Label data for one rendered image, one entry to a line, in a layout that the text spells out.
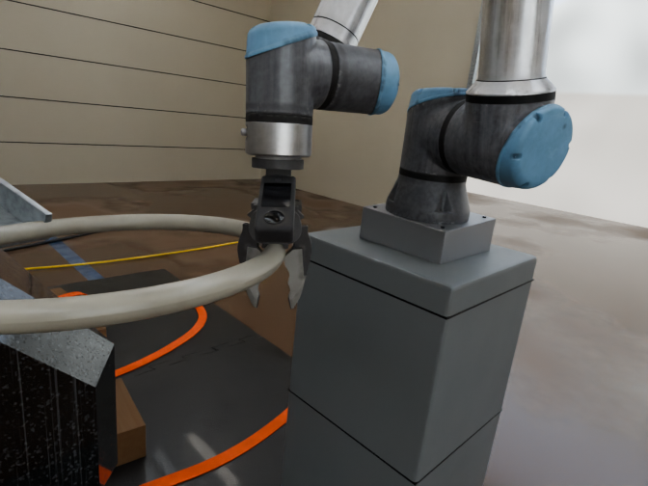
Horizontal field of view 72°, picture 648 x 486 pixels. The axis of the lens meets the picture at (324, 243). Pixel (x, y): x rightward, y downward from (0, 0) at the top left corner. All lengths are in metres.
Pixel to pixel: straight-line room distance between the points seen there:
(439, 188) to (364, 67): 0.41
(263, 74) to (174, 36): 6.44
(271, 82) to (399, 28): 5.50
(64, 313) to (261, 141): 0.30
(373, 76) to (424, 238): 0.41
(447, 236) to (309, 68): 0.48
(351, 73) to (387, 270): 0.41
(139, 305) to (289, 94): 0.31
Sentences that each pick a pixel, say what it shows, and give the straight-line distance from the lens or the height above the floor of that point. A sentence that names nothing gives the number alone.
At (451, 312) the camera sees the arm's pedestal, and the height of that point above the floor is 0.80.
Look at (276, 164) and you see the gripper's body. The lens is 0.59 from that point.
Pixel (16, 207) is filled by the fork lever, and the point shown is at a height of 0.91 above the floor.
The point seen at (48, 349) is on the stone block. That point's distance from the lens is 1.02.
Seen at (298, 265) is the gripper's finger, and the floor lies 0.91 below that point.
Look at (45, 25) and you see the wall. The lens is 6.47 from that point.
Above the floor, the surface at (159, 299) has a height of 0.93.
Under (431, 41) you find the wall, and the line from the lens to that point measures 5.75.
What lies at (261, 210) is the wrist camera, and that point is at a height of 1.00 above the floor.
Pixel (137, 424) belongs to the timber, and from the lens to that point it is 1.62.
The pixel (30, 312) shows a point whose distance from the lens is 0.46.
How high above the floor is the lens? 1.11
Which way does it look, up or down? 16 degrees down
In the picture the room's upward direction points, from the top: 6 degrees clockwise
